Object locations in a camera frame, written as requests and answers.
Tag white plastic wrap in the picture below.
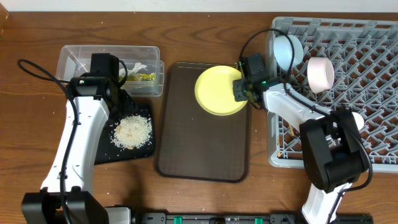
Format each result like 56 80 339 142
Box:
119 62 147 77

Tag green snack wrapper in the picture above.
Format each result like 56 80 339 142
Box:
127 73 156 82

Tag yellow plate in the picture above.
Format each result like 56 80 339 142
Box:
194 65 248 116

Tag light blue bowl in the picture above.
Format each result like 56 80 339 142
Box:
273 35 303 71

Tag white bowl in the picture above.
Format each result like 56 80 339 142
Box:
307 57 335 93

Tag pale green cup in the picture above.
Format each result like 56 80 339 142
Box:
352 112 364 131

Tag wooden chopstick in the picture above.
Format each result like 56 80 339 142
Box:
289 123 295 136
277 135 281 158

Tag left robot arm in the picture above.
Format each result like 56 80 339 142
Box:
17 53 133 223

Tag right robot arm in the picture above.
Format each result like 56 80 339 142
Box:
233 54 373 223

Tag black waste tray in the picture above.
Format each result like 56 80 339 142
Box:
95 103 155 165

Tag grey dishwasher rack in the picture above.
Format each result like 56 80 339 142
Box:
272 17 397 173

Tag clear plastic bin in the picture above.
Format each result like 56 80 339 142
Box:
56 45 164 97

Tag pile of white rice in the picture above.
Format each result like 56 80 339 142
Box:
111 115 152 149

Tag dark brown serving tray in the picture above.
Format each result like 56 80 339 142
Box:
154 62 251 183

